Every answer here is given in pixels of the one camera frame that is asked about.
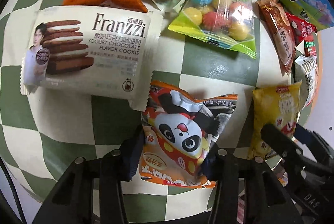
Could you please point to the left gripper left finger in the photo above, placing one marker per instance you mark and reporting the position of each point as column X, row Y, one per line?
column 71, row 199

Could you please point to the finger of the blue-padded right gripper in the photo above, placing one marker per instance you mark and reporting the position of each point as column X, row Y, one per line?
column 320, row 149
column 309, row 183

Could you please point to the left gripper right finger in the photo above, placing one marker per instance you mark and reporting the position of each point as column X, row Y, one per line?
column 266, row 200

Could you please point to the yellow panda snack packet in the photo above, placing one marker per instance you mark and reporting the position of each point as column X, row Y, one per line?
column 276, row 105

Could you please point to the silver oat cookie packet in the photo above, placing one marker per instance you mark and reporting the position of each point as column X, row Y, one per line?
column 306, row 71

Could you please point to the orange panda snack packet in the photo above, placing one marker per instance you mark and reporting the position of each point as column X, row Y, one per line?
column 179, row 133

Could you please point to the long red snack packet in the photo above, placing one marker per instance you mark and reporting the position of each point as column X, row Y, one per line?
column 309, row 46

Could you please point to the small dark red packet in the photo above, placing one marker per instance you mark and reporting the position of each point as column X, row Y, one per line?
column 301, row 28

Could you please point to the brown snack packet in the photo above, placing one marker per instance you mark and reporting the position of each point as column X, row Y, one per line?
column 280, row 31

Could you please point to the Franzzi cookie packet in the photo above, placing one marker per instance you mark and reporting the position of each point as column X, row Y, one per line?
column 99, row 51

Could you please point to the colourful candy balls bag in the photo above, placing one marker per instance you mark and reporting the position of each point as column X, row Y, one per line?
column 227, row 24

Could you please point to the green checkered mat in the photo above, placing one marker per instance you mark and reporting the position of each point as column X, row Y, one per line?
column 42, row 133

